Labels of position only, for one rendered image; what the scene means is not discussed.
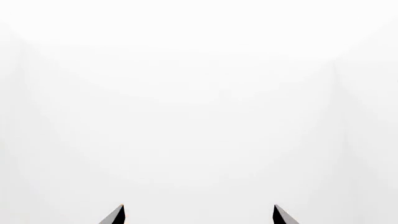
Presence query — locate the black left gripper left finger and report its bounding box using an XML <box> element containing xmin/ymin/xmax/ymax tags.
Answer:
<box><xmin>98</xmin><ymin>203</ymin><xmax>126</xmax><ymax>224</ymax></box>

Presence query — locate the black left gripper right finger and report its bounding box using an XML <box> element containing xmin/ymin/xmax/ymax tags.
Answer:
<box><xmin>272</xmin><ymin>203</ymin><xmax>300</xmax><ymax>224</ymax></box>

